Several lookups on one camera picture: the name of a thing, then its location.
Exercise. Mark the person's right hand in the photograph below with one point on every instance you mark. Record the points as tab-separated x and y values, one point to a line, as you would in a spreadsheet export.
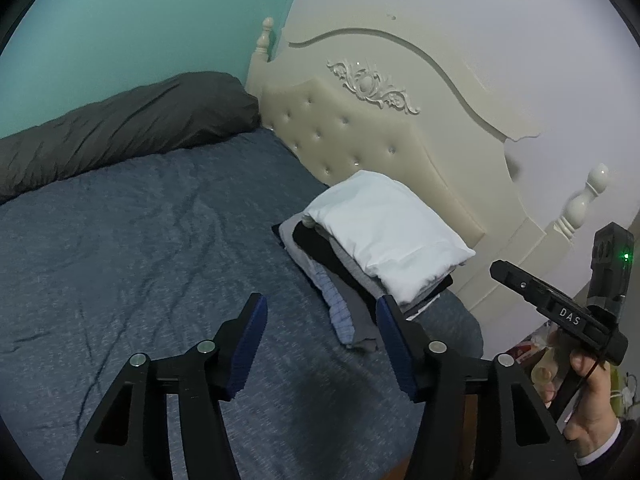
585	400

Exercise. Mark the person's right forearm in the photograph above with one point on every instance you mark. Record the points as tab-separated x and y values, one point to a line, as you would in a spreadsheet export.
607	452

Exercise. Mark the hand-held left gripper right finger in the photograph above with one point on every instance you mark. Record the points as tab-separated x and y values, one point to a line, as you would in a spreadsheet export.
395	350

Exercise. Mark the white long-sleeved shirt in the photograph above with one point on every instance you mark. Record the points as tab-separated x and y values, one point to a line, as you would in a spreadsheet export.
385	235

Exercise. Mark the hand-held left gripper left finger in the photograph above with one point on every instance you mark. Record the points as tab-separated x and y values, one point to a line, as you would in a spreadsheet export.
247	350

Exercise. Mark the cream tufted headboard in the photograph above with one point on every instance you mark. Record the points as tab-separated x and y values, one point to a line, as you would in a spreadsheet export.
400	135

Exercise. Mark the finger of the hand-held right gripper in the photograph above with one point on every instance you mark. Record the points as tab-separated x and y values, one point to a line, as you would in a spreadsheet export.
520	282

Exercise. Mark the blue patterned bed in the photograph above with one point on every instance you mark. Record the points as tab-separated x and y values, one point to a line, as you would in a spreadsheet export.
150	260

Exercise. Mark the dark grey pillow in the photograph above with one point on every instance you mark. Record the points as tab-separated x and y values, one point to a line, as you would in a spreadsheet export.
125	125

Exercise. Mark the stack of folded dark clothes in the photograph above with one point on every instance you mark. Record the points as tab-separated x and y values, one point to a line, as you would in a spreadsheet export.
340	285

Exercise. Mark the yellow green bag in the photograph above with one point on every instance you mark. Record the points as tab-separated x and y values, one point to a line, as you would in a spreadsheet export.
622	390

